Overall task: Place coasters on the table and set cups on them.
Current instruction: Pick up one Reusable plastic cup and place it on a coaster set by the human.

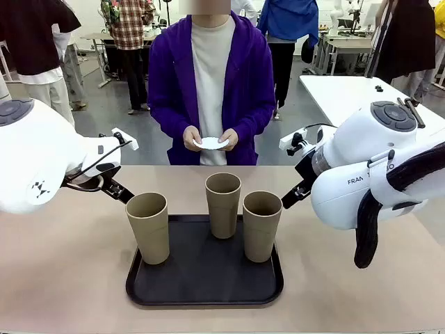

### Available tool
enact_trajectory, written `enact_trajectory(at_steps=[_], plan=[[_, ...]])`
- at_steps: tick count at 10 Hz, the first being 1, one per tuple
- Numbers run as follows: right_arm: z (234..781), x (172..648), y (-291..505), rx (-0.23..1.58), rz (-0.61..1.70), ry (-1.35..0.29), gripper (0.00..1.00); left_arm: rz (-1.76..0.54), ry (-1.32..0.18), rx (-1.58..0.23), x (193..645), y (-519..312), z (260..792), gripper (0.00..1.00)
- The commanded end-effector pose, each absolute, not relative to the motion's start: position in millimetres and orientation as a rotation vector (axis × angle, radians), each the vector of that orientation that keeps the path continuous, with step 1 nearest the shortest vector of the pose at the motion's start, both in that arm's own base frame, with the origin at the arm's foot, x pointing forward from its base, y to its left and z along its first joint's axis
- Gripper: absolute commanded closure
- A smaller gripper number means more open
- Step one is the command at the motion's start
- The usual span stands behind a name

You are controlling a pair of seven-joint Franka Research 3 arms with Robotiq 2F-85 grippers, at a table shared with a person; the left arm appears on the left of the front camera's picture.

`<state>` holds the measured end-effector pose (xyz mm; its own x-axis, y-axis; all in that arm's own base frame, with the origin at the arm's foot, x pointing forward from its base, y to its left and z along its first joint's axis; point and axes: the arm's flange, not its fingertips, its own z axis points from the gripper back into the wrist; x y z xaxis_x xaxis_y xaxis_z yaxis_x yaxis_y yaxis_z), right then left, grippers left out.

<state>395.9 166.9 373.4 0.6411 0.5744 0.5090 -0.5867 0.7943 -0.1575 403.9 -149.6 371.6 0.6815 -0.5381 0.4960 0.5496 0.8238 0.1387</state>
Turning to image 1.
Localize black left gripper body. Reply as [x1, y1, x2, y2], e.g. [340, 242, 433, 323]
[98, 173, 122, 198]

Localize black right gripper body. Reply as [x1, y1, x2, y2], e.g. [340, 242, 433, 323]
[294, 149, 319, 185]

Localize tall tan cup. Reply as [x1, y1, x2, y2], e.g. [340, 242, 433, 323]
[204, 173, 242, 240]
[125, 192, 170, 266]
[242, 192, 283, 263]

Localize person's left forearm purple sleeve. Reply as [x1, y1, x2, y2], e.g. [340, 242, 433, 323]
[231, 100, 277, 147]

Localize person's right forearm purple sleeve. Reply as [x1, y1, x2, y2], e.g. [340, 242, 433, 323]
[147, 100, 195, 147]

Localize person's left hand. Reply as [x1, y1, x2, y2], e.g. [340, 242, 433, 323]
[218, 129, 240, 152]

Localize person's right hand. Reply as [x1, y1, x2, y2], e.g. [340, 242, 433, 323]
[183, 125, 205, 152]

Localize white rounded table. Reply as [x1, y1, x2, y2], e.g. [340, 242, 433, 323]
[298, 74, 445, 140]

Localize person in grey trousers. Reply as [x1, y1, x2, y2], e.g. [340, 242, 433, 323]
[51, 20, 88, 112]

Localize black hanging pouch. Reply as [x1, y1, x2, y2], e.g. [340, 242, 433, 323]
[300, 40, 316, 65]

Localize black plastic tray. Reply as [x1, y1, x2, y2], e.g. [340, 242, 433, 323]
[125, 214, 284, 307]

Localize person in purple hoodie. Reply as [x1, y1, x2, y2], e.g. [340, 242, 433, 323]
[147, 10, 277, 166]

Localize beige lab table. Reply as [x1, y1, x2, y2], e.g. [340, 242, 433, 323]
[323, 33, 375, 76]

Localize grey lab table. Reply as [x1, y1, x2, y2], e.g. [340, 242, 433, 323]
[80, 33, 115, 90]

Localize person in blue shirt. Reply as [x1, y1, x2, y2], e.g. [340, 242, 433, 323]
[257, 0, 320, 121]

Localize person in plaid shirt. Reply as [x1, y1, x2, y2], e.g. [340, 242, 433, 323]
[100, 0, 156, 116]

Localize person in dark coat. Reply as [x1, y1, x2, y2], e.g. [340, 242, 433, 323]
[373, 0, 437, 104]

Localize person in black top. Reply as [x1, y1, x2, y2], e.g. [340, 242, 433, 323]
[0, 0, 83, 128]

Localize person in yellow top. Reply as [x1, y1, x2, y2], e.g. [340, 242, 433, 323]
[433, 0, 445, 88]

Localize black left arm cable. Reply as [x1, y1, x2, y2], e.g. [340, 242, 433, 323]
[62, 138, 134, 193]

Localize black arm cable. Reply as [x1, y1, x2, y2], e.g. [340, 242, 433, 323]
[353, 141, 445, 269]
[62, 138, 134, 193]

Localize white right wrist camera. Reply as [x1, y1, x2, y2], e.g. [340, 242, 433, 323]
[280, 127, 307, 150]

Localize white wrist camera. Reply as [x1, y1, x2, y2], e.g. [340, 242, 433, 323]
[111, 127, 140, 151]
[280, 127, 307, 150]

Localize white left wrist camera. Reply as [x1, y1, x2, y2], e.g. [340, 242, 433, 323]
[111, 127, 140, 151]

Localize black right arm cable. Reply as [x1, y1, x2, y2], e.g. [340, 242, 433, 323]
[353, 141, 445, 269]

